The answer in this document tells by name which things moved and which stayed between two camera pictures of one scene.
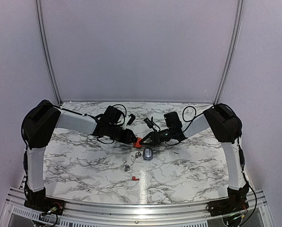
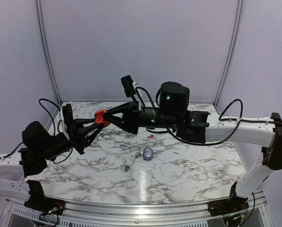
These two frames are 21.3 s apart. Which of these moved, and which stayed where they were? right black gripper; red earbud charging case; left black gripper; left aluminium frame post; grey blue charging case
Moved: right black gripper; red earbud charging case; left black gripper
Stayed: left aluminium frame post; grey blue charging case
